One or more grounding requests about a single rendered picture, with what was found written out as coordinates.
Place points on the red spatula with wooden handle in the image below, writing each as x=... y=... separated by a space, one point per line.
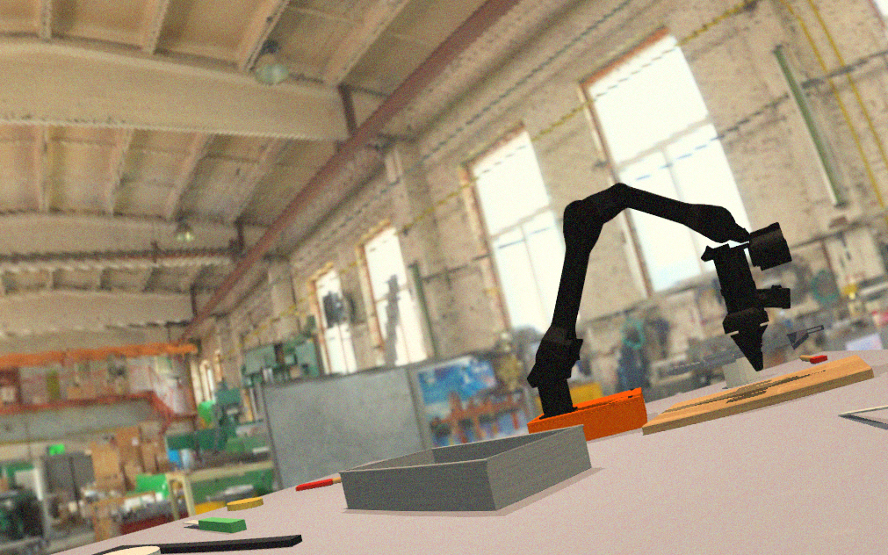
x=318 y=484

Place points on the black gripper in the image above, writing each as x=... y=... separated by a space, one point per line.
x=744 y=317

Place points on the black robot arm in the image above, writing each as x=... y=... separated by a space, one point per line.
x=582 y=224

